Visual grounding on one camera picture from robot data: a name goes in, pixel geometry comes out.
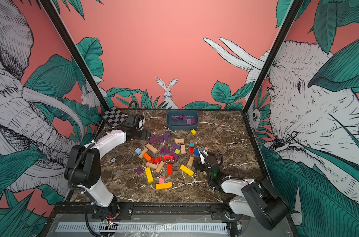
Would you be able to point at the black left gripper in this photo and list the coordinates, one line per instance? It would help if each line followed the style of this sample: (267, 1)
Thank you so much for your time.
(144, 136)

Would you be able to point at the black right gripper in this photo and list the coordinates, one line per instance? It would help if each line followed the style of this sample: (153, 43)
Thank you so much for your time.
(199, 164)

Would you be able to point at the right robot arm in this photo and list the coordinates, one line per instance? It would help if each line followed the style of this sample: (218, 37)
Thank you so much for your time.
(255, 198)

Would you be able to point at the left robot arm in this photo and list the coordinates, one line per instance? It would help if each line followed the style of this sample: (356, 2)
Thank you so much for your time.
(83, 170)

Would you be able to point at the teal plastic storage bin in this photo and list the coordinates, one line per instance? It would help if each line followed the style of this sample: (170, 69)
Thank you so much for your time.
(174, 123)

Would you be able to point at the purple rectangular brick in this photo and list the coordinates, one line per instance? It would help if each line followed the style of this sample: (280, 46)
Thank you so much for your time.
(153, 140)

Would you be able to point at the long natural wood brick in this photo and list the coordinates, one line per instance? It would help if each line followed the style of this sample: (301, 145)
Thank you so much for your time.
(151, 148)

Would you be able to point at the light blue cube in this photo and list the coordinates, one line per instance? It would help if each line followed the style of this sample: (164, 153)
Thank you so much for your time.
(138, 151)

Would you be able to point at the yellow tilted long brick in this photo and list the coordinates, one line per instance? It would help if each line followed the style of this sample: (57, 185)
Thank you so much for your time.
(186, 170)

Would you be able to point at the orange rectangular brick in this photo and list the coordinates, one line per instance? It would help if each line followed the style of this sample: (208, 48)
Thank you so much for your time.
(147, 157)

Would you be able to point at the natural wood upright plank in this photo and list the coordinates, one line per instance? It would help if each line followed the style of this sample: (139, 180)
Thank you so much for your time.
(143, 152)

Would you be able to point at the purple wedge brick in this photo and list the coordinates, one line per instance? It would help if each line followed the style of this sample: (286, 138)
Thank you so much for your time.
(165, 151)

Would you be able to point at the natural wood plank brick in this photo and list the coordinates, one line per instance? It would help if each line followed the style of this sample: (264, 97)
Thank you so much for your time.
(183, 149)

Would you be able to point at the red arch brick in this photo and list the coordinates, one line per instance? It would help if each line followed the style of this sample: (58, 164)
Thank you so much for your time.
(167, 158)

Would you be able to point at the purple long brick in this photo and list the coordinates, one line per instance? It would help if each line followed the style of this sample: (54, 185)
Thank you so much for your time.
(175, 156)
(176, 146)

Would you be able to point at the purple long brick lower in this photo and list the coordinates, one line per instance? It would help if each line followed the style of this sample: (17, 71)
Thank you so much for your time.
(175, 156)

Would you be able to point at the black white chessboard box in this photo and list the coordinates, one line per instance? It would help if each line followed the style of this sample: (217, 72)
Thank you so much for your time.
(115, 117)

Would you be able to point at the natural wood arch brick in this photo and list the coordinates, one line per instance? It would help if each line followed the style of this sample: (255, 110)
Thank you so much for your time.
(179, 141)

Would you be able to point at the purple front cube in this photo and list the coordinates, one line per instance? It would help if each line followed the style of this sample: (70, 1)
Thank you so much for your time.
(139, 171)

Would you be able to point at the red rectangular brick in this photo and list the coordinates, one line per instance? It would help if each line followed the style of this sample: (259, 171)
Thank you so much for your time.
(169, 169)

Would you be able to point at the pink small brick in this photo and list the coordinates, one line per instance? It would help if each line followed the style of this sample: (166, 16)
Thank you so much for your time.
(161, 179)

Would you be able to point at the orange long flat brick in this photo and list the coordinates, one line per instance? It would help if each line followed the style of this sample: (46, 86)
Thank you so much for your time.
(162, 186)

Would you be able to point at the black frame post left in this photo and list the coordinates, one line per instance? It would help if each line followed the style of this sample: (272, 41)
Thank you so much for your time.
(68, 40)

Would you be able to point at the black frame post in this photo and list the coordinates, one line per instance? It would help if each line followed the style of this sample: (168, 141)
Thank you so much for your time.
(283, 31)
(68, 40)

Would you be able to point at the black frame post right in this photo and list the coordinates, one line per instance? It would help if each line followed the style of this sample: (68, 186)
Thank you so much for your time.
(283, 31)

